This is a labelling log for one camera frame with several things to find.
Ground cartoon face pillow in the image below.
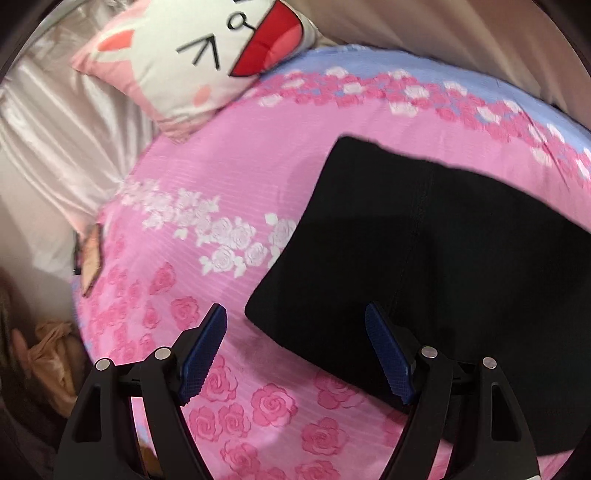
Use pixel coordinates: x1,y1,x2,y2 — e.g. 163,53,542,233
71,0,319,141

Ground shiny satin curtain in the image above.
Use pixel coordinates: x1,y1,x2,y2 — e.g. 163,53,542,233
0,0,162,296

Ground black pants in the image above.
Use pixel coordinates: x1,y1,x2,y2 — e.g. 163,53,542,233
244,135,591,457

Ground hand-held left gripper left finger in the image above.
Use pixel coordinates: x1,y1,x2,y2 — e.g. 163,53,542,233
54,304,228,480

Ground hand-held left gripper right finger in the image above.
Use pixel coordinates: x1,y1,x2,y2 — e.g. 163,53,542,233
365,302,542,480

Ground tan bag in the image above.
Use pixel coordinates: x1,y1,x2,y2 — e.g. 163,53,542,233
28,322,86,411

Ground pink floral bed sheet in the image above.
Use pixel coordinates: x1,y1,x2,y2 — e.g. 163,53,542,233
71,44,591,480

